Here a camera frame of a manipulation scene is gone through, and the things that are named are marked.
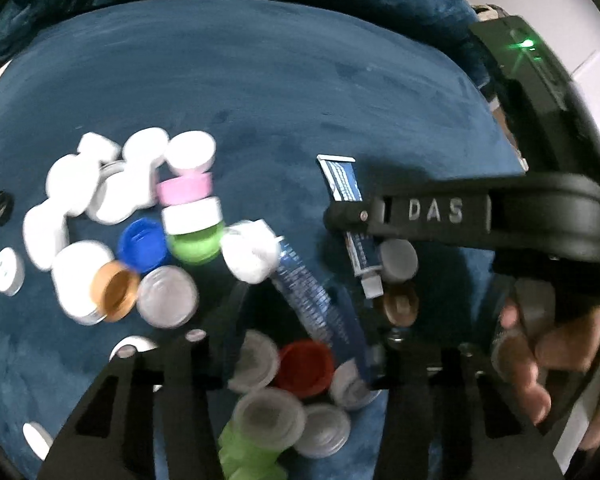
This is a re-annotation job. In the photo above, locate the blue white ointment tube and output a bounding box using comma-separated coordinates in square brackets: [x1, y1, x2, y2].
[316, 154, 384, 299]

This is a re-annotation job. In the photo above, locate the person's right hand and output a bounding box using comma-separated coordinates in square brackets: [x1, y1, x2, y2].
[495, 300, 600, 452]

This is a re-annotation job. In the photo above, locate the brown bottle cap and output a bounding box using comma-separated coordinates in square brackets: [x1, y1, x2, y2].
[382, 284, 419, 327]

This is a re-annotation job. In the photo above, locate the red bottle cap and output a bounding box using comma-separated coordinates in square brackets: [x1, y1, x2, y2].
[274, 339, 335, 400]

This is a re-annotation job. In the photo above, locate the blue white medicine tube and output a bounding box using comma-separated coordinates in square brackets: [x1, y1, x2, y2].
[271, 236, 373, 384]

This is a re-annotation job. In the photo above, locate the gold orange bottle cap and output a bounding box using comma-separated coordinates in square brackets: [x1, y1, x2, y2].
[91, 260, 140, 323]

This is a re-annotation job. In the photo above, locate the silver grey cap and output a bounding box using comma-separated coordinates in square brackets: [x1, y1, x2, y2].
[136, 266, 199, 330]

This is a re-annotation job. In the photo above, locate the green bottle with white cap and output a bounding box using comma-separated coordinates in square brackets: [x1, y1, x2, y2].
[219, 388, 306, 479]

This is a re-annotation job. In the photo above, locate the large white jar lid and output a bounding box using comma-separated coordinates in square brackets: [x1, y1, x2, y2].
[50, 240, 114, 326]

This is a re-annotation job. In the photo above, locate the white cap with green mark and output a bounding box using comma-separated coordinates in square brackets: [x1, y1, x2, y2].
[0, 247, 26, 297]

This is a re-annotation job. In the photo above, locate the blue bottle cap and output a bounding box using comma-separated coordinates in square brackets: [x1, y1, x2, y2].
[117, 218, 170, 274]

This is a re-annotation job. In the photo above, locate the green bottle cap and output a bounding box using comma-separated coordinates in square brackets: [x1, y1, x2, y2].
[166, 221, 225, 266]

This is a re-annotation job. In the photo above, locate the black bottle cap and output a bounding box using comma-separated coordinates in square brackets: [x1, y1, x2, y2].
[0, 190, 15, 226]

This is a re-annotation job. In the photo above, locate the pink bottle cap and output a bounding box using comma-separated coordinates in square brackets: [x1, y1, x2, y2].
[156, 172, 212, 206]

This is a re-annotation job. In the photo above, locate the dark blue plush blanket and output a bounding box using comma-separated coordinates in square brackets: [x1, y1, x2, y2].
[0, 0, 520, 479]

